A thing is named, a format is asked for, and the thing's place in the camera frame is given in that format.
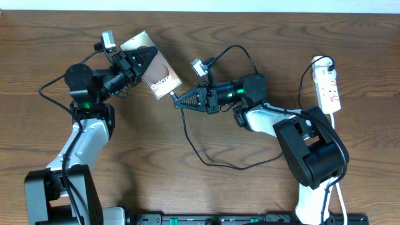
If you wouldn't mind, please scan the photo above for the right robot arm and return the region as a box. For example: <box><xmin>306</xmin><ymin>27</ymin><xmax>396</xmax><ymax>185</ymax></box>
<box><xmin>172</xmin><ymin>73</ymin><xmax>349</xmax><ymax>224</ymax></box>

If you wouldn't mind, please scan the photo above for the black charging cable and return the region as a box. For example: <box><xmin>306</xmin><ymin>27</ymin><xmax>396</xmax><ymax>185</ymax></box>
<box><xmin>170</xmin><ymin>56</ymin><xmax>336</xmax><ymax>171</ymax></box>

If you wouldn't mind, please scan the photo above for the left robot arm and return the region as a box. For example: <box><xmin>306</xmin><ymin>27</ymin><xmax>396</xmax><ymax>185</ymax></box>
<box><xmin>24</xmin><ymin>47</ymin><xmax>158</xmax><ymax>224</ymax></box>

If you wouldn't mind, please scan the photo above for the white power strip cord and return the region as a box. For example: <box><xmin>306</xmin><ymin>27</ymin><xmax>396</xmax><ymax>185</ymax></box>
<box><xmin>329</xmin><ymin>112</ymin><xmax>348</xmax><ymax>225</ymax></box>

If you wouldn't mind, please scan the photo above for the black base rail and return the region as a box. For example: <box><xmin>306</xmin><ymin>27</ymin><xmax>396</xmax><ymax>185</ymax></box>
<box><xmin>102</xmin><ymin>213</ymin><xmax>369</xmax><ymax>225</ymax></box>

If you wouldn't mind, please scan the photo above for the white power strip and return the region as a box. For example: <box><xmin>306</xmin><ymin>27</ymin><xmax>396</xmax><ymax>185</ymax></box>
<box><xmin>312</xmin><ymin>67</ymin><xmax>341</xmax><ymax>114</ymax></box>

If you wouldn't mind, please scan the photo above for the white USB charger adapter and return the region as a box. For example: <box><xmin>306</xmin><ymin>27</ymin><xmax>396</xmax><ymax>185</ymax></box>
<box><xmin>311</xmin><ymin>56</ymin><xmax>337</xmax><ymax>83</ymax></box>

